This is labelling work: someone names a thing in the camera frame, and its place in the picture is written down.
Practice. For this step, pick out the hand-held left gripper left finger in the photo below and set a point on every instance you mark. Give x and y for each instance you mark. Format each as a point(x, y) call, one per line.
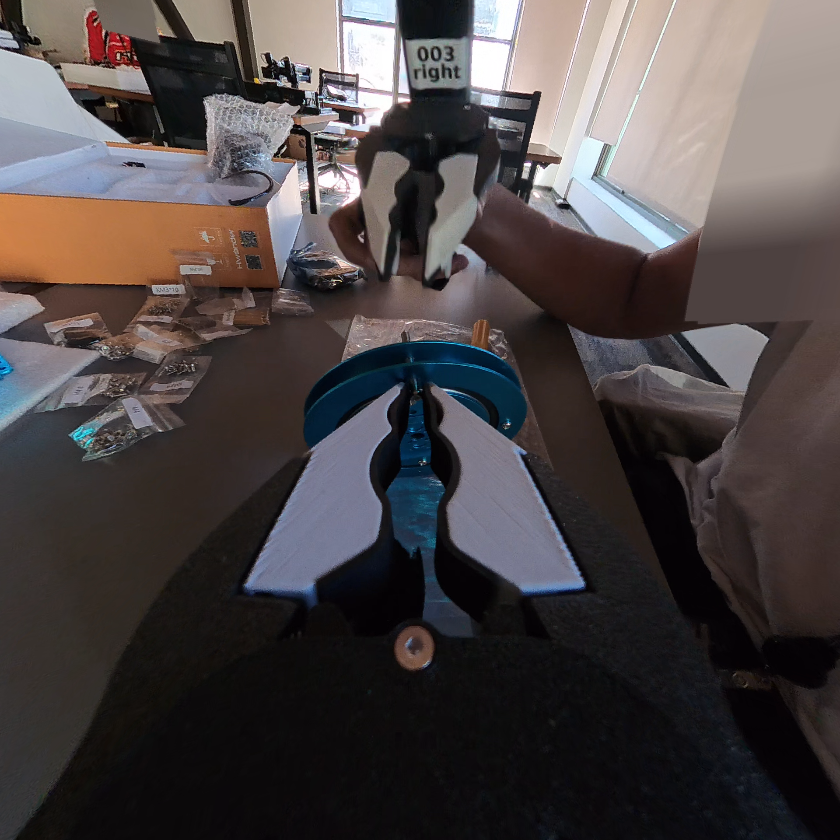
point(328, 518)

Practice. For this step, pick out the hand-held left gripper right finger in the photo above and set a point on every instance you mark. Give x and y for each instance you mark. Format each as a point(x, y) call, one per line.
point(499, 518)

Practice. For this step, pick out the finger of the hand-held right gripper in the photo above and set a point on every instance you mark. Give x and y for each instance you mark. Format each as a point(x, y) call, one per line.
point(456, 203)
point(384, 197)

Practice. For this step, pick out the blue metal turntable disc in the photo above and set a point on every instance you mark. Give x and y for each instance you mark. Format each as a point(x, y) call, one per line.
point(341, 394)

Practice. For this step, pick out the person's right forearm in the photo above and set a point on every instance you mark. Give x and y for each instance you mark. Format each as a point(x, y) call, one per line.
point(577, 275)

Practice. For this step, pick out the black device on desk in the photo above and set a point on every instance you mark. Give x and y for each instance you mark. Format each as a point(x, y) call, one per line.
point(285, 69)

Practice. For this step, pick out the person's right hand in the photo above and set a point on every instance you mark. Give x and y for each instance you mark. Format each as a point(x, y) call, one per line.
point(348, 229)

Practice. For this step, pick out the black mesh office chair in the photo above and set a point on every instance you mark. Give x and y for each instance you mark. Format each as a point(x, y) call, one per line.
point(512, 131)
point(184, 85)

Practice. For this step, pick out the black wrapped bundle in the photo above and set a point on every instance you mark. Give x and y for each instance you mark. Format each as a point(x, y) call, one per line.
point(325, 266)

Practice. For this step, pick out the bright window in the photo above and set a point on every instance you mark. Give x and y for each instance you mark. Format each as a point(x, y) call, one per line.
point(367, 46)

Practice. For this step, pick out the clear plastic bag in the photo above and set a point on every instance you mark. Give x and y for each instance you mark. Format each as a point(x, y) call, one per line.
point(374, 334)

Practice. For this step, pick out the bubble wrap bundle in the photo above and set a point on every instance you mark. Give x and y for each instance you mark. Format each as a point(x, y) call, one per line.
point(246, 131)

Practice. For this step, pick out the beige roller blind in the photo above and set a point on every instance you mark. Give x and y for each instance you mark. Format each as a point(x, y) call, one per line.
point(656, 98)

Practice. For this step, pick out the pile of small screw bags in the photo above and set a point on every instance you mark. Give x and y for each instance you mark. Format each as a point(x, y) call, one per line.
point(131, 380)

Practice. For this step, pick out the orange cardboard box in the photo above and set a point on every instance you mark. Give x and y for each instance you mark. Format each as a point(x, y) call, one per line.
point(131, 243)

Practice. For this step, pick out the red white printed bag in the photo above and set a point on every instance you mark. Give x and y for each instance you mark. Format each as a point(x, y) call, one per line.
point(111, 46)

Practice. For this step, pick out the white foam sheet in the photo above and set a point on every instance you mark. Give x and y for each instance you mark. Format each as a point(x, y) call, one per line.
point(39, 367)

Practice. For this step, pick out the small white foam piece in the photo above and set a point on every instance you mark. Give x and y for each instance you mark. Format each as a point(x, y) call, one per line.
point(16, 308)

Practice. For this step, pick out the blue metal bracket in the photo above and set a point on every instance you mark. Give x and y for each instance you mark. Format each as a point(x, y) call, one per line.
point(5, 374)

